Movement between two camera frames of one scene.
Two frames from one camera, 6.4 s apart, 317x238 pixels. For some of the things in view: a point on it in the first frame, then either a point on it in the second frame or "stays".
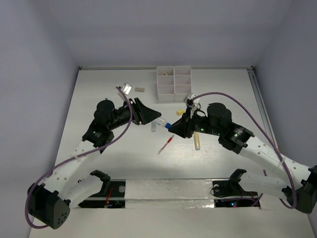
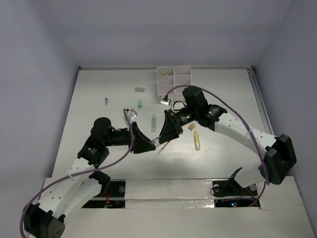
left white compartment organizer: x=165 y=83 stays
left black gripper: x=146 y=115 to x=145 y=145
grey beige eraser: x=139 y=89 stays
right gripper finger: x=182 y=120 to x=169 y=135
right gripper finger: x=179 y=128 to x=167 y=127
